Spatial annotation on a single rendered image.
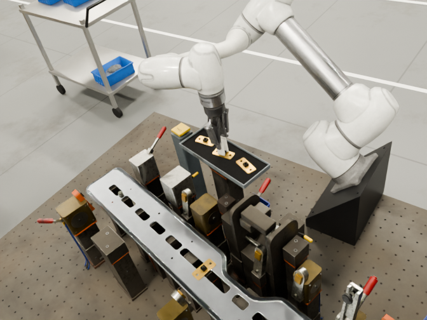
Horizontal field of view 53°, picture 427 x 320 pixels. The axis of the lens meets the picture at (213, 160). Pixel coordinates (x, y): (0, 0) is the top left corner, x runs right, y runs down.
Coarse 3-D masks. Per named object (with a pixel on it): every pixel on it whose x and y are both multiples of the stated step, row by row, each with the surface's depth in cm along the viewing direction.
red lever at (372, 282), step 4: (368, 280) 118; (372, 280) 116; (376, 280) 116; (368, 284) 117; (372, 284) 116; (364, 288) 117; (368, 288) 116; (372, 288) 117; (364, 292) 117; (368, 292) 116; (364, 296) 117; (364, 300) 117; (360, 304) 117
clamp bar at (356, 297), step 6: (348, 288) 109; (354, 288) 109; (360, 288) 108; (348, 294) 107; (354, 294) 108; (360, 294) 107; (348, 300) 107; (354, 300) 111; (360, 300) 110; (342, 306) 114; (348, 306) 114; (354, 306) 110; (342, 312) 115; (348, 312) 115; (354, 312) 111; (342, 318) 117; (354, 318) 114
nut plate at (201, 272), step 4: (208, 260) 147; (204, 264) 146; (208, 264) 145; (212, 264) 145; (200, 268) 144; (208, 268) 144; (212, 268) 144; (196, 272) 144; (200, 272) 144; (204, 272) 143; (196, 276) 143; (200, 276) 142
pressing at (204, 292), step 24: (120, 168) 189; (96, 192) 181; (144, 192) 176; (120, 216) 169; (168, 216) 165; (144, 240) 158; (192, 240) 154; (168, 264) 148; (216, 264) 145; (192, 288) 140; (216, 288) 139; (240, 288) 137; (216, 312) 132; (240, 312) 131; (264, 312) 130; (288, 312) 129
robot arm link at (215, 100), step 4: (220, 92) 140; (224, 92) 142; (200, 96) 141; (204, 96) 139; (208, 96) 139; (212, 96) 139; (216, 96) 139; (220, 96) 140; (224, 96) 143; (200, 100) 143; (204, 100) 141; (208, 100) 140; (212, 100) 140; (216, 100) 140; (220, 100) 141; (224, 100) 143; (204, 104) 143; (208, 104) 141; (212, 104) 141; (216, 104) 141; (220, 104) 142
